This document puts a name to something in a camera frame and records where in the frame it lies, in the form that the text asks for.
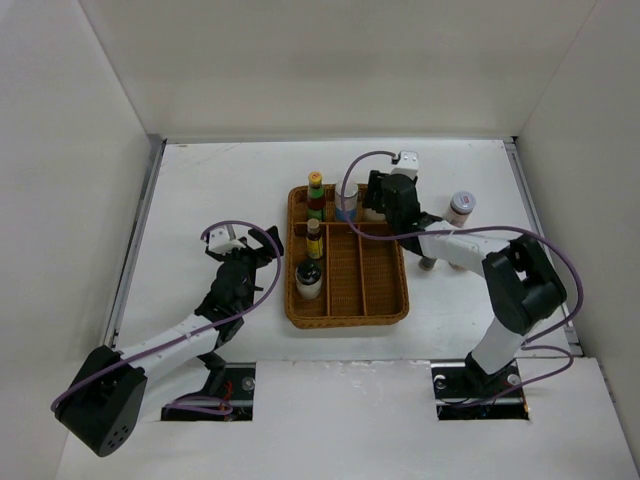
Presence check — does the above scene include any silver lid spice jar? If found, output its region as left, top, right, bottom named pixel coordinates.
left=363, top=208, right=386, bottom=222

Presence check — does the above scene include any white blue label shaker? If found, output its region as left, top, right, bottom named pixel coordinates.
left=334, top=181, right=359, bottom=222

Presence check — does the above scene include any black cap white jar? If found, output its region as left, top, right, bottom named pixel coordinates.
left=295, top=258, right=323, bottom=300

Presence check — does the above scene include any yellow label dark bottle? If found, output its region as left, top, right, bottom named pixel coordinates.
left=306, top=218, right=324, bottom=260

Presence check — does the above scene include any green label red sauce bottle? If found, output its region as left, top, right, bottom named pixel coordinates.
left=306, top=171, right=326, bottom=222

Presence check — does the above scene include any red label white lid jar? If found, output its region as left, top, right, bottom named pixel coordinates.
left=443, top=190, right=476, bottom=228

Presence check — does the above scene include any small black cap bottle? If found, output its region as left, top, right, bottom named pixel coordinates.
left=419, top=257, right=437, bottom=272

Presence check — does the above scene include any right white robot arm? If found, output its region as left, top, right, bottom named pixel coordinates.
left=364, top=170, right=567, bottom=396

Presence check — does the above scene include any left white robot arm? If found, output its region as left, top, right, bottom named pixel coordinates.
left=51, top=221, right=284, bottom=457

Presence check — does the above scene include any brown wicker divided tray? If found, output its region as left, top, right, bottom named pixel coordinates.
left=284, top=185, right=409, bottom=329

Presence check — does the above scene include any pink lid spice shaker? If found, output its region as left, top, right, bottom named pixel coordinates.
left=449, top=262, right=467, bottom=271

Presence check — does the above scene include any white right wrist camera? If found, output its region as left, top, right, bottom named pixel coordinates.
left=391, top=150, right=419, bottom=181

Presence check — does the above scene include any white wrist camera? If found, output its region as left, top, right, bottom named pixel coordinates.
left=391, top=150, right=419, bottom=181
left=203, top=225, right=244, bottom=255

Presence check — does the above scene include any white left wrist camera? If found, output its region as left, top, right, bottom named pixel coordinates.
left=203, top=225, right=244, bottom=255

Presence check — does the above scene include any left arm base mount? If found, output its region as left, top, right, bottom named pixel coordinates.
left=160, top=353, right=257, bottom=422

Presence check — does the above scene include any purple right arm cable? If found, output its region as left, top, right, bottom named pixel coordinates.
left=340, top=149, right=586, bottom=409

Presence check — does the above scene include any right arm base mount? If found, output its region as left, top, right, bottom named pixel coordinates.
left=431, top=359, right=529, bottom=421

